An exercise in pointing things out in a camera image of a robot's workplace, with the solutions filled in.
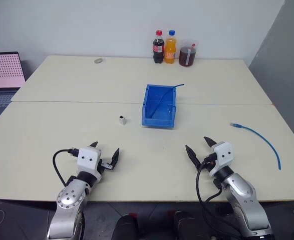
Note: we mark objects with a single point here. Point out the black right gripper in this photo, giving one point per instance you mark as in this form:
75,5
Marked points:
208,162

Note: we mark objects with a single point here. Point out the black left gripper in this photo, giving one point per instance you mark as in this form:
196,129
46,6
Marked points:
103,166

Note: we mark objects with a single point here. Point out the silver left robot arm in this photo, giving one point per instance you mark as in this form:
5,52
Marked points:
69,197

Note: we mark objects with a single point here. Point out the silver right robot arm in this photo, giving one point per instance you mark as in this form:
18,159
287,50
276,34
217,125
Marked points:
244,197

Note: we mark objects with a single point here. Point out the small white adapter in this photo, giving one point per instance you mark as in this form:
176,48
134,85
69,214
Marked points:
122,121

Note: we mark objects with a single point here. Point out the blue plastic storage bin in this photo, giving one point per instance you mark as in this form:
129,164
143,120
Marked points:
159,122

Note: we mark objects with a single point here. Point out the dark rounded shape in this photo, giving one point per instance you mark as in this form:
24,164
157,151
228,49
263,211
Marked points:
186,226
125,228

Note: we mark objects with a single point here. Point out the clear cup brown liquid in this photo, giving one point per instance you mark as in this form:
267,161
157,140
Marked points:
187,58

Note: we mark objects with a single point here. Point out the red white straw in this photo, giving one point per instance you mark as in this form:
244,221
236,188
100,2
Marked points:
188,56

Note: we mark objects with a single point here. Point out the orange soda bottle blue cap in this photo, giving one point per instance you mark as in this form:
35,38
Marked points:
170,51

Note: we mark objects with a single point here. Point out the cola bottle red cap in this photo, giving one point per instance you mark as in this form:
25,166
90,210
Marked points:
158,50

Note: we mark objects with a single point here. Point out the grey open laptop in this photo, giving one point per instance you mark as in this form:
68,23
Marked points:
1,70

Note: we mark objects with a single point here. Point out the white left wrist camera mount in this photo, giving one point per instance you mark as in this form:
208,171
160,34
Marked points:
87,160

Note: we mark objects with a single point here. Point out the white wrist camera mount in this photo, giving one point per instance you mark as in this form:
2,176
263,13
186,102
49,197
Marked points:
87,160
224,155

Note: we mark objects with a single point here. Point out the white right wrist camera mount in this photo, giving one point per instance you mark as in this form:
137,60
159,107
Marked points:
224,155

